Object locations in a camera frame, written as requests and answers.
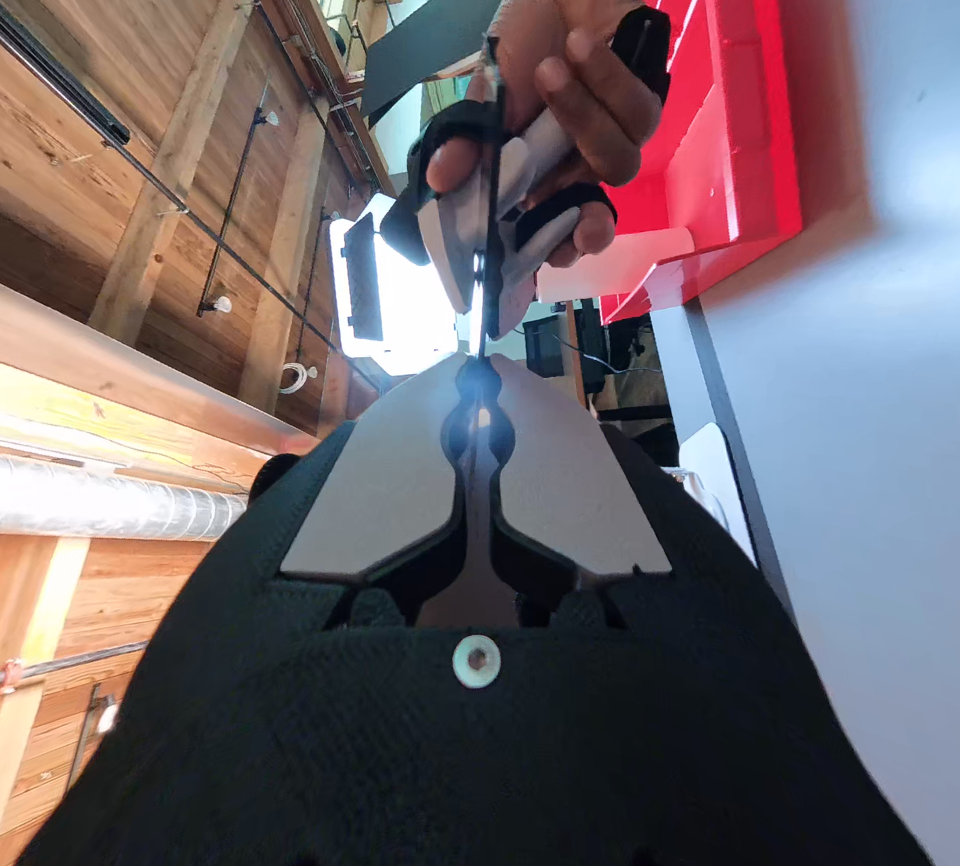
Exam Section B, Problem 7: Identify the silver ventilation duct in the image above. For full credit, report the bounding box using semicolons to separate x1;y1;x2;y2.
0;452;250;542

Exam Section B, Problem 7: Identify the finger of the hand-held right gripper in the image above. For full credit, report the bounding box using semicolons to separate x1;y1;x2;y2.
486;235;543;344
416;193;486;317

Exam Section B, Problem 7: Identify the white metal board stand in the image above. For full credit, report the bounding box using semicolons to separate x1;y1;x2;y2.
677;421;760;569

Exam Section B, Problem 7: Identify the shiny metal plate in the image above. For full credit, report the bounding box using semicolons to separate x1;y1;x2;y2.
463;36;507;479

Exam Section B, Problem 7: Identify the white bottle with black cap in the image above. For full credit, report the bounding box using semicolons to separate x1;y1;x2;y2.
534;226;696;302

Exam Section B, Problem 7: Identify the black ceiling track rail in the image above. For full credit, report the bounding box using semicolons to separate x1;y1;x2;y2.
0;4;132;146

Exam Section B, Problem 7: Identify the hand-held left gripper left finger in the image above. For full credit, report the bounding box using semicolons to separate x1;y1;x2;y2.
279;354;474;580

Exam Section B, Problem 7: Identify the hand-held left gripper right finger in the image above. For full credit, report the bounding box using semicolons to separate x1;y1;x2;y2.
487;354;674;580

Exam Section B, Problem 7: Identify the black board with wooden rim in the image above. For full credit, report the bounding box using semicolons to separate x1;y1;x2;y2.
358;0;524;126

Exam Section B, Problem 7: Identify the red plastic bin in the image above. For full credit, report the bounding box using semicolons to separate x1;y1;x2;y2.
536;0;805;327

